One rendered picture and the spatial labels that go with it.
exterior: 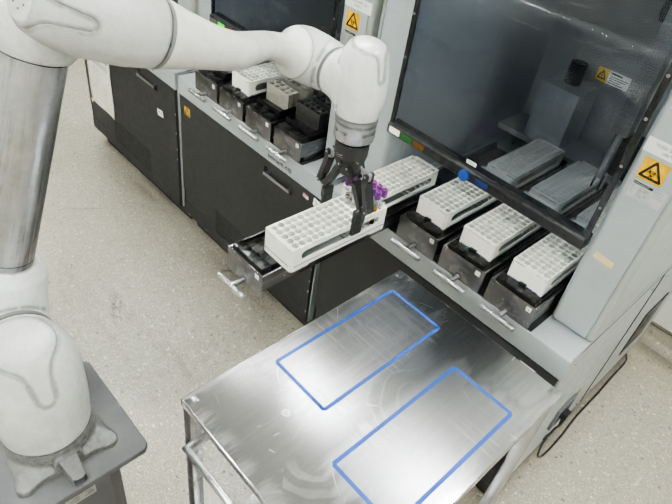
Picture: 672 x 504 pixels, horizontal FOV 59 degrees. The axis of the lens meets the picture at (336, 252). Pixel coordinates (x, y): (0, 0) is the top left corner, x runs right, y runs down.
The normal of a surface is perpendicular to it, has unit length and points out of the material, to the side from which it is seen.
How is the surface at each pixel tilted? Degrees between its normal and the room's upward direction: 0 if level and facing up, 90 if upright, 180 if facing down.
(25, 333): 6
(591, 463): 0
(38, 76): 87
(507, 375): 0
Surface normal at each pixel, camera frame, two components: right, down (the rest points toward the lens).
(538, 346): -0.73, 0.37
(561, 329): 0.13, -0.75
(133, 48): 0.54, 0.73
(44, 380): 0.70, 0.24
